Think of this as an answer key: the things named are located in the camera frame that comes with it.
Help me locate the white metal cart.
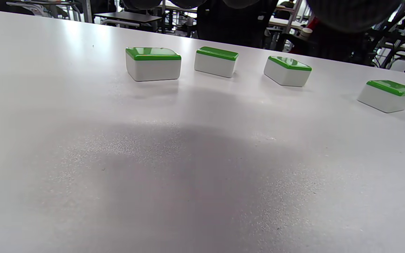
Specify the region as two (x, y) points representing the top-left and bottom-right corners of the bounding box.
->
(99, 18), (143, 28)

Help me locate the black chair with red straps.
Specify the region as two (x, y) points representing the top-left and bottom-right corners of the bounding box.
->
(287, 16), (375, 65)

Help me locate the green white mahjong tile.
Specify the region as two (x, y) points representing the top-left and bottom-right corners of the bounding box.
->
(357, 80), (405, 113)
(125, 47), (182, 82)
(194, 46), (239, 78)
(263, 56), (312, 87)

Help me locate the dark desk top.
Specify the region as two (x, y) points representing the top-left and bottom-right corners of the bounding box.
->
(94, 12), (163, 25)

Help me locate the person's left hand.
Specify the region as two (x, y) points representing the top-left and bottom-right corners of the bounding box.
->
(122, 0), (405, 33)

